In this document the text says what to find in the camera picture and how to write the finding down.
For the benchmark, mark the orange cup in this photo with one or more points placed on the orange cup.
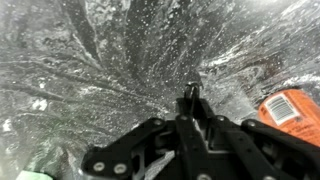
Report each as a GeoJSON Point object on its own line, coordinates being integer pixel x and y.
{"type": "Point", "coordinates": [294, 112]}

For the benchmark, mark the green snack bag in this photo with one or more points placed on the green snack bag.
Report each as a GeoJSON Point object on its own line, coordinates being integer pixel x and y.
{"type": "Point", "coordinates": [29, 175]}

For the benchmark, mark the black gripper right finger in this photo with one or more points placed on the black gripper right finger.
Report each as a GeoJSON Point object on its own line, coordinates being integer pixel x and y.
{"type": "Point", "coordinates": [256, 151]}

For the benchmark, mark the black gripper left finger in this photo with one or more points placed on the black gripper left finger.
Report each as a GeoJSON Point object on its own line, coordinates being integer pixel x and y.
{"type": "Point", "coordinates": [129, 157]}

